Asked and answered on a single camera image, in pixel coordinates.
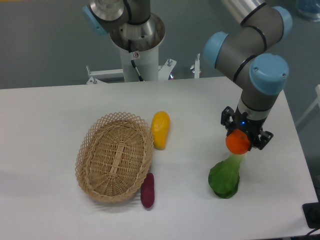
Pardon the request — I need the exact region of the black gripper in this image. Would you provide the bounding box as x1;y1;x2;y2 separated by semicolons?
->
220;106;273;150

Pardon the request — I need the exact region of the orange fruit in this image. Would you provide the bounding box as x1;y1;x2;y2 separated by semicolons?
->
225;129;251;155

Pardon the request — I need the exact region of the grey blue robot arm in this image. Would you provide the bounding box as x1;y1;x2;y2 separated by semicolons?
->
82;0;293;150

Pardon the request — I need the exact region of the woven wicker basket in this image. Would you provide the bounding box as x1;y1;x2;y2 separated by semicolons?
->
75;112;154;203

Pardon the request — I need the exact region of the green leafy vegetable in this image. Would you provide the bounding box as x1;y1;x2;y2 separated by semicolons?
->
208;153;246;199

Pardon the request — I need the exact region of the white furniture right edge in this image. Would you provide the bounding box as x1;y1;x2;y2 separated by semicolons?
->
295;84;320;131

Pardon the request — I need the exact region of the yellow mango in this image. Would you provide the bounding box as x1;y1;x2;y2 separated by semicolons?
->
151;111;170;150

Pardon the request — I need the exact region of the black device at table edge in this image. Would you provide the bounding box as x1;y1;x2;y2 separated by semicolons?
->
302;202;320;229

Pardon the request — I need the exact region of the purple sweet potato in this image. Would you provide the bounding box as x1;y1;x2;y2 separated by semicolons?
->
140;172;155;209

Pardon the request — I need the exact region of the blue object top right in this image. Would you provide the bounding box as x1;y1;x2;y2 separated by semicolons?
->
295;0;320;22

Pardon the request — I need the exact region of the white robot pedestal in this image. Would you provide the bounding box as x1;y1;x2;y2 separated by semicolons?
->
110;13;165;83

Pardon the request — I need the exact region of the black cable on pedestal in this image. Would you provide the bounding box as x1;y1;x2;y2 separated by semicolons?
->
127;39;145;82

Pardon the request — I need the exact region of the white frame bracket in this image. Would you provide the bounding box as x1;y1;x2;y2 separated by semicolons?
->
86;53;202;85

